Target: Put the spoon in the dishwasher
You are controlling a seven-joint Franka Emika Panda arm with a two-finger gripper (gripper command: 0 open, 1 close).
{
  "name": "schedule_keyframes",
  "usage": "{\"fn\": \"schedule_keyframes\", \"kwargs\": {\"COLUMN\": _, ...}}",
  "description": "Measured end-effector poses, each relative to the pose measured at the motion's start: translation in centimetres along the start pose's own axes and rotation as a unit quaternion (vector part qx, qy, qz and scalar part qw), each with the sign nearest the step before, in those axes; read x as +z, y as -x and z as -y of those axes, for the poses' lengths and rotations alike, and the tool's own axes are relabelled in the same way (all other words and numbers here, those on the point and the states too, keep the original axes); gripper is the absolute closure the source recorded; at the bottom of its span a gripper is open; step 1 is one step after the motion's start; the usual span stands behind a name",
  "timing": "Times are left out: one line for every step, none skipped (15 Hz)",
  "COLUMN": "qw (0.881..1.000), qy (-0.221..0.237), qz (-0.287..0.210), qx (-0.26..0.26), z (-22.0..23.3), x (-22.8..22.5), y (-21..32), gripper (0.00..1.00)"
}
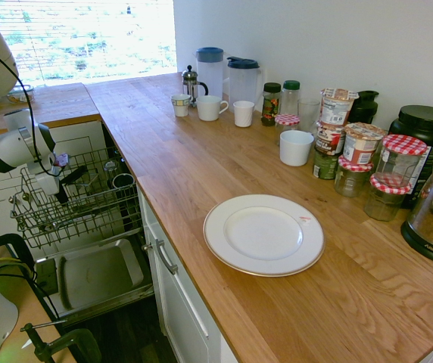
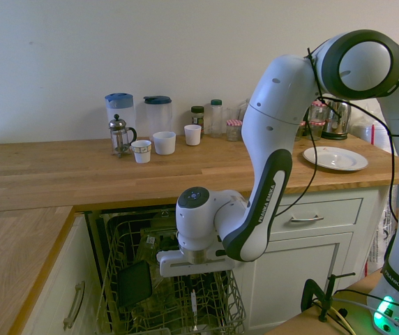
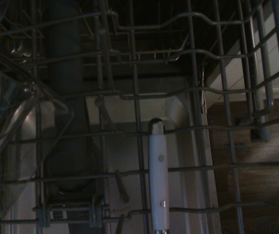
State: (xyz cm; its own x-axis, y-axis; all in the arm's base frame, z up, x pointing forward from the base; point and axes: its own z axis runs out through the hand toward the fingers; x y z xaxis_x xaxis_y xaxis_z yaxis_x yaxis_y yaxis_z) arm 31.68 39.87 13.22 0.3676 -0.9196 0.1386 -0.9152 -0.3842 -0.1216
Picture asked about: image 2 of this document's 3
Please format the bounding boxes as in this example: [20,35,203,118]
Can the white corner cabinet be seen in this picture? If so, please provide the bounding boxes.
[21,212,112,335]

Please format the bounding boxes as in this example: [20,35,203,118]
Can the printed plastic bag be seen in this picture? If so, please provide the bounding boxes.
[365,184,399,276]

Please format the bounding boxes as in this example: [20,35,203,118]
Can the plain white cup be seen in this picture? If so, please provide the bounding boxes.
[183,124,202,147]

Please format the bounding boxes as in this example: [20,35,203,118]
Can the wire dishwasher rack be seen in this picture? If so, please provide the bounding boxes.
[96,212,248,335]

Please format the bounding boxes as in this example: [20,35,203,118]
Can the clear pitcher dark blue lid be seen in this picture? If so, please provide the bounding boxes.
[142,95,173,140]

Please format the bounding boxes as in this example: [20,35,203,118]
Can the stainless steel kettle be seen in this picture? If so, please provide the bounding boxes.
[321,99,352,141]

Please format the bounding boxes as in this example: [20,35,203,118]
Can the black square container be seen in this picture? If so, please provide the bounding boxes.
[116,260,153,308]

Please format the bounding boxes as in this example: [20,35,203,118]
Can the small patterned white cup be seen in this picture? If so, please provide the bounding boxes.
[130,140,152,164]

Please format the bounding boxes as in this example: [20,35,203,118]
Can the spice jar dark lid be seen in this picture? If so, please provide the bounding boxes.
[190,105,205,137]

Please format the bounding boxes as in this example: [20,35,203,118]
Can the metal spoon white handle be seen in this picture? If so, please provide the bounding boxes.
[190,288,199,332]

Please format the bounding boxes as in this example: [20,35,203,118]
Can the white kitchen cabinet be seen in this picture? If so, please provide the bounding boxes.
[230,186,391,332]

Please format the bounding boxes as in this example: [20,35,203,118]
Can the metal drawer handle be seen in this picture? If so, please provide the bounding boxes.
[288,215,325,223]

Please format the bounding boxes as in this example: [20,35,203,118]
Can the black screw clamp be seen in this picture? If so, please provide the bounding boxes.
[301,271,356,322]

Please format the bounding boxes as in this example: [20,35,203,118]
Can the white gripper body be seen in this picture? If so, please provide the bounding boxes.
[156,246,236,278]

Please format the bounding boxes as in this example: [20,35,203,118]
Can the grey cable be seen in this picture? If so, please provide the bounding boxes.
[331,296,399,332]

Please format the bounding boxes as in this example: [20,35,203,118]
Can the built-in dishwasher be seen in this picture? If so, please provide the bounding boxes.
[84,199,234,335]

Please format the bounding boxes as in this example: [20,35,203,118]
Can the white dinner plate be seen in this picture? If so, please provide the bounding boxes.
[302,146,370,172]

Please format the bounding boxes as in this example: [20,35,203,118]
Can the glass jar red checkered lid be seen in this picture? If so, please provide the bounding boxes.
[304,120,326,142]
[225,119,243,142]
[309,100,329,123]

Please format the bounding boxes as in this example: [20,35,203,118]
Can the clear bottle green lid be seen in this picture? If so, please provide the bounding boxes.
[209,99,223,138]

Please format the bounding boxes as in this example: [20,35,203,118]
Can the glass french press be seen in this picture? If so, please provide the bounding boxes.
[107,114,138,159]

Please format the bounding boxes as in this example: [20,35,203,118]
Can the black table cable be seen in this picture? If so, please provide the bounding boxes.
[333,288,399,311]

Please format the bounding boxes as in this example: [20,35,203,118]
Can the clear glass jug with label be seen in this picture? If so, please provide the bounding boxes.
[135,228,178,268]

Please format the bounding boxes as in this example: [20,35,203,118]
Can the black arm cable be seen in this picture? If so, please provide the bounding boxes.
[278,47,399,219]

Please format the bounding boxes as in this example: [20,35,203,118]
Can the clear pitcher light blue lid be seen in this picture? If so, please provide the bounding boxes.
[104,92,137,140]

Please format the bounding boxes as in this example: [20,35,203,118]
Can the yellow cable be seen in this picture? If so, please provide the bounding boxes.
[328,303,357,335]

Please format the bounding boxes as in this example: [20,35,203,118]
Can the clear plastic bag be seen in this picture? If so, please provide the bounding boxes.
[351,107,396,157]

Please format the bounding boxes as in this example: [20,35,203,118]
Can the wide white cup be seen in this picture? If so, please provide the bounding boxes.
[152,131,177,156]

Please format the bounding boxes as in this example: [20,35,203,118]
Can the clear glass tumbler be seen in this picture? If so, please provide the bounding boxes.
[225,107,242,123]

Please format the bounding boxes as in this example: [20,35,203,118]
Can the brass cabinet handle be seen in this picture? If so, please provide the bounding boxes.
[62,281,86,332]

